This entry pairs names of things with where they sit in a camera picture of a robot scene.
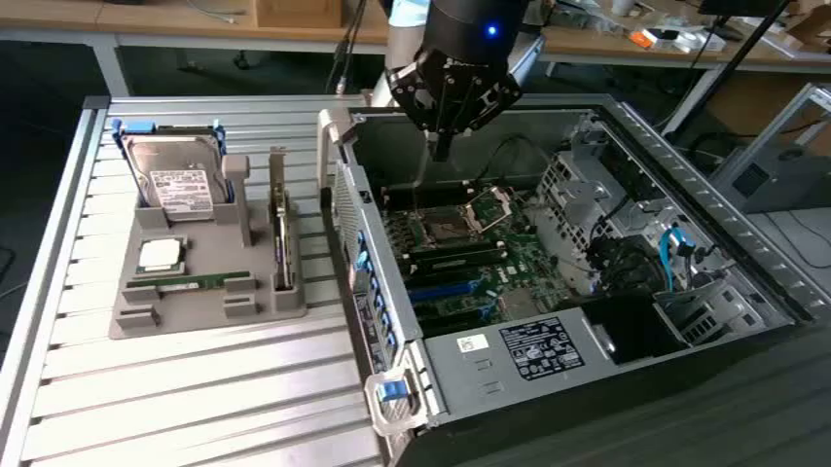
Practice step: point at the black monitor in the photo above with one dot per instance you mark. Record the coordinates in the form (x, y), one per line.
(741, 6)

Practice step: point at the thin metal locking lever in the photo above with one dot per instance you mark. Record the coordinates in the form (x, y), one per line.
(414, 199)

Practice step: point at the perforated metal disk bay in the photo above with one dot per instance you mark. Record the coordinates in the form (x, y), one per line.
(707, 316)

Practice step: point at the black expansion slot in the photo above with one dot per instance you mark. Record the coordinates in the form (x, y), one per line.
(449, 318)

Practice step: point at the black graphics card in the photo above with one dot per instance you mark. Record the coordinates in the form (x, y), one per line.
(282, 243)

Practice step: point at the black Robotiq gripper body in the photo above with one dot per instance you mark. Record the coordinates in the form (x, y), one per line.
(471, 29)

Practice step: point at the open grey PC case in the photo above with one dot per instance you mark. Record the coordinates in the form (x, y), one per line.
(383, 253)

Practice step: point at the hard disk in blue carrier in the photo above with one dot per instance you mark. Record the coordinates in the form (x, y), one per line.
(168, 165)

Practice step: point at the white cup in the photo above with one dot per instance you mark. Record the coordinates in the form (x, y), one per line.
(625, 6)

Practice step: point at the green motherboard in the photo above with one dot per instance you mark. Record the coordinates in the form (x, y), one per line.
(519, 253)

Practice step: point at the small orange white box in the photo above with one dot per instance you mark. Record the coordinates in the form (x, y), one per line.
(643, 38)

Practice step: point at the black stand pole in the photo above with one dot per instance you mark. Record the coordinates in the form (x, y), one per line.
(723, 73)

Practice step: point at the wooden desk grey frame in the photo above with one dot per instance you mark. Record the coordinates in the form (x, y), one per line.
(603, 41)
(64, 19)

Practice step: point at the metal socket cover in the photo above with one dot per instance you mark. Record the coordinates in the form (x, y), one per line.
(490, 206)

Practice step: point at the white tape roll box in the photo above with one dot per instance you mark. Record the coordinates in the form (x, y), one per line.
(698, 41)

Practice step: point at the silver metal disk bay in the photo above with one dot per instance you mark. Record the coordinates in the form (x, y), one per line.
(578, 190)

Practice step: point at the silver CPU chip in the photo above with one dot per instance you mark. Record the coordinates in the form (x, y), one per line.
(160, 255)

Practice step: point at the brown cardboard box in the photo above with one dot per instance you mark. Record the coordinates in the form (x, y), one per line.
(299, 12)

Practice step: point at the blue case latch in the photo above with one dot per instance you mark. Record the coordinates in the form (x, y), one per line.
(393, 391)

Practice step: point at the green RAM stick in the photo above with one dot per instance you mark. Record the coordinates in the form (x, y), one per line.
(195, 281)

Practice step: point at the grey parts rack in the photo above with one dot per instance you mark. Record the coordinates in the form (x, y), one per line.
(214, 301)

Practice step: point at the grey power supply unit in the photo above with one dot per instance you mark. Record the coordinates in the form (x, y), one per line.
(467, 384)

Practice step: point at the grey cabinet aluminium frame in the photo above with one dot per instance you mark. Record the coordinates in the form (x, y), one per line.
(786, 180)

